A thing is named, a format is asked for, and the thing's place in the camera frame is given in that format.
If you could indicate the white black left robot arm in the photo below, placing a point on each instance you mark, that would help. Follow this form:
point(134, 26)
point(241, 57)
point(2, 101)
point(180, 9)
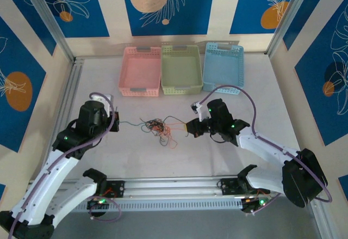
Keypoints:
point(40, 190)

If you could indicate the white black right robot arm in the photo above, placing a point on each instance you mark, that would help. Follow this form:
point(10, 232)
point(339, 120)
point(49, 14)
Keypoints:
point(261, 146)

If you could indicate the blue perforated plastic basket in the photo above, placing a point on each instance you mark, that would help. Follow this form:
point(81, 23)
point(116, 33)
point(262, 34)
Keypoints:
point(223, 64)

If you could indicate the pink perforated plastic basket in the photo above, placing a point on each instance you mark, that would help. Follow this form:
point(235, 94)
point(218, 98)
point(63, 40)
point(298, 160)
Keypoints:
point(140, 70)

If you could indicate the green perforated plastic basket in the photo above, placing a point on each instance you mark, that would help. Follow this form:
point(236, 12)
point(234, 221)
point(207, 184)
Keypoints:
point(181, 70)

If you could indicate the clear plastic tube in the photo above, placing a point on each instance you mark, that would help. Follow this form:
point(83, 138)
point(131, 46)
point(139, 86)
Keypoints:
point(46, 13)

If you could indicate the aluminium side rail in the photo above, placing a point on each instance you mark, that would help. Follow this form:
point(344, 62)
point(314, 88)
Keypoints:
point(68, 100)

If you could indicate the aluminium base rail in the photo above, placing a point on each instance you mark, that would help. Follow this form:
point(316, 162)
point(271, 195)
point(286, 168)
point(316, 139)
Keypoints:
point(174, 186)

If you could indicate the aluminium frame post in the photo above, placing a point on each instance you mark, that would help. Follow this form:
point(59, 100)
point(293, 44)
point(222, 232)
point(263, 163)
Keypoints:
point(296, 13)

